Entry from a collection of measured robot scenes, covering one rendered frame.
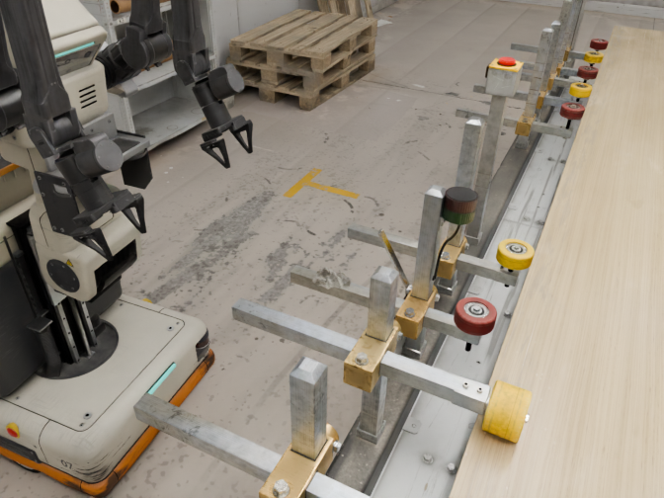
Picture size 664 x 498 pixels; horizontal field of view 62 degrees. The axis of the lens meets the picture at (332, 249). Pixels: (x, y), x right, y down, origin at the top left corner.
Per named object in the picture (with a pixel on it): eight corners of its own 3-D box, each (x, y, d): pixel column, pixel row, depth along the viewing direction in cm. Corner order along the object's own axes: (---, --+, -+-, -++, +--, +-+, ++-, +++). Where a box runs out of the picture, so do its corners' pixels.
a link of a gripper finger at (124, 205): (161, 225, 114) (137, 186, 110) (138, 244, 109) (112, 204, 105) (140, 229, 118) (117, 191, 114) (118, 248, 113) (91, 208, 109)
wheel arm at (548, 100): (471, 94, 238) (473, 84, 235) (474, 91, 240) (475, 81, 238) (579, 113, 222) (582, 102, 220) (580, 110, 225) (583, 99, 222)
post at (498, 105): (462, 241, 165) (489, 93, 139) (466, 233, 169) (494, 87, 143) (477, 245, 163) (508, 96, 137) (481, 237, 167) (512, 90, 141)
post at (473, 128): (437, 292, 147) (465, 119, 119) (441, 285, 149) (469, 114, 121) (450, 296, 145) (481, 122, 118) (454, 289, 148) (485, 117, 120)
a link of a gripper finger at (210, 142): (249, 157, 140) (232, 123, 137) (232, 169, 135) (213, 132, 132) (230, 163, 144) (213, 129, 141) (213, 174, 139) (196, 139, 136)
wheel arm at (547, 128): (455, 119, 221) (456, 108, 218) (456, 116, 223) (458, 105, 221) (569, 140, 205) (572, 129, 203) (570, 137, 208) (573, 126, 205)
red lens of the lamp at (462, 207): (439, 207, 102) (441, 198, 101) (449, 194, 107) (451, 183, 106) (471, 215, 100) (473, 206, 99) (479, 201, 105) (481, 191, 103)
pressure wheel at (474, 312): (443, 355, 114) (451, 313, 107) (455, 331, 120) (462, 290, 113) (481, 369, 111) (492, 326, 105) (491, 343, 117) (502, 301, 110)
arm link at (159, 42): (129, 41, 141) (115, 46, 137) (152, 19, 135) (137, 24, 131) (152, 73, 144) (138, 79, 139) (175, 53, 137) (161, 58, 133)
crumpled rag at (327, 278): (306, 283, 122) (306, 275, 121) (320, 266, 127) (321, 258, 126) (343, 294, 119) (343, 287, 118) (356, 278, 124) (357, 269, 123)
